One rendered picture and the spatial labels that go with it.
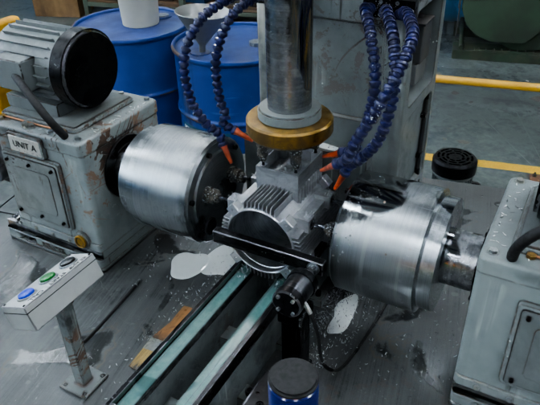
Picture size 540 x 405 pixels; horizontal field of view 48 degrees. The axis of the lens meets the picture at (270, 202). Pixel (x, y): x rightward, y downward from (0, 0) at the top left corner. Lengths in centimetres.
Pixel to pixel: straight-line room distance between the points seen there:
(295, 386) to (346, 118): 82
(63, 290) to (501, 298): 76
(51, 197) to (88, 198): 11
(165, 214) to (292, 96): 39
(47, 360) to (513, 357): 92
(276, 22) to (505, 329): 67
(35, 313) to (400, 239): 65
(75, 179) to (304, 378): 90
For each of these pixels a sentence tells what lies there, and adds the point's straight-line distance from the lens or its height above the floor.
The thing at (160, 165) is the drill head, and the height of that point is 113.
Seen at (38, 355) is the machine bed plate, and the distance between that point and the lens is 143.
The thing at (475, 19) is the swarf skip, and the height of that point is 34.
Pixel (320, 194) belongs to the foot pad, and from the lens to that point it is 130.
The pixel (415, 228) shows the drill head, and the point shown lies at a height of 114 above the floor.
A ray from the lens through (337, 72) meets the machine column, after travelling 139.
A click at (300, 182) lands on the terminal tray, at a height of 113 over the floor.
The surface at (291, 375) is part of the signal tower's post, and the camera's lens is 73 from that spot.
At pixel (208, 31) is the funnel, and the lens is 270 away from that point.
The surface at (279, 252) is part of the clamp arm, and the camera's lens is 121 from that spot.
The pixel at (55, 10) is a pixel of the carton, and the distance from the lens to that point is 693.
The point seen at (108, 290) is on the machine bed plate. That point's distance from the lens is 154.
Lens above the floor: 177
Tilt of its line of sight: 33 degrees down
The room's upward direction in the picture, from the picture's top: 2 degrees counter-clockwise
